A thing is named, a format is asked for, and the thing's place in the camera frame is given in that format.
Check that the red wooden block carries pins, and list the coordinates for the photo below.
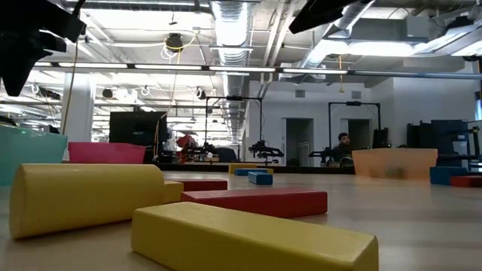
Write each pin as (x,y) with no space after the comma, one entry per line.
(256,203)
(467,181)
(205,184)

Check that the yellow wooden cylinder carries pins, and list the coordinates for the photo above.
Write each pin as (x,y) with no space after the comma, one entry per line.
(83,195)

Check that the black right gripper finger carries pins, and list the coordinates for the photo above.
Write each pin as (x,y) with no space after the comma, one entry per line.
(324,11)

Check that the blue wooden block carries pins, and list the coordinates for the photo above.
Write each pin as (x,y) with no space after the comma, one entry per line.
(444,175)
(250,172)
(260,178)

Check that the black rectangular screen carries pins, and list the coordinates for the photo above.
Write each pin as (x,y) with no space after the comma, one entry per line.
(137,128)

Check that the yellow wooden block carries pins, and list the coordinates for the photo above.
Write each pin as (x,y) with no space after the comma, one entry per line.
(241,166)
(270,171)
(244,241)
(174,192)

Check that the black round overhead camera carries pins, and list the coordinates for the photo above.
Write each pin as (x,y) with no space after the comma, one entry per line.
(174,42)

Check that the green plastic bin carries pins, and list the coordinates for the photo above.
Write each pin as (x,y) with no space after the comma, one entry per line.
(30,154)

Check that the white building column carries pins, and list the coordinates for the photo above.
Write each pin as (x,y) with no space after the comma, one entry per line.
(81,109)

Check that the black frame stand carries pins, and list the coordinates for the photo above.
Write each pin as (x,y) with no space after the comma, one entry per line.
(233,98)
(354,103)

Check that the red background object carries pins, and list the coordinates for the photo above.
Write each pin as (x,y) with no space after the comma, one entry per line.
(187,142)

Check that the red plastic bin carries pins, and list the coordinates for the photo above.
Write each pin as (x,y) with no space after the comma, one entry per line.
(105,152)

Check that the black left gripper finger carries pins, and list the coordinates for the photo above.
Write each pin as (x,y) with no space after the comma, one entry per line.
(15,71)

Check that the orange plastic bin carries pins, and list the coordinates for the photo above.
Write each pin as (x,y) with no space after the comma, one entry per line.
(395,162)

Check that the dark blue black cabinet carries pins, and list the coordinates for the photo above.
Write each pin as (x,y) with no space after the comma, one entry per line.
(440,139)

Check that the black background robot arm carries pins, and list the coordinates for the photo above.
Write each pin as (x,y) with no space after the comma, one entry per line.
(263,150)

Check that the white tube light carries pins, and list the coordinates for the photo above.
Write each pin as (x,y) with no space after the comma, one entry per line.
(167,67)
(241,69)
(94,65)
(314,71)

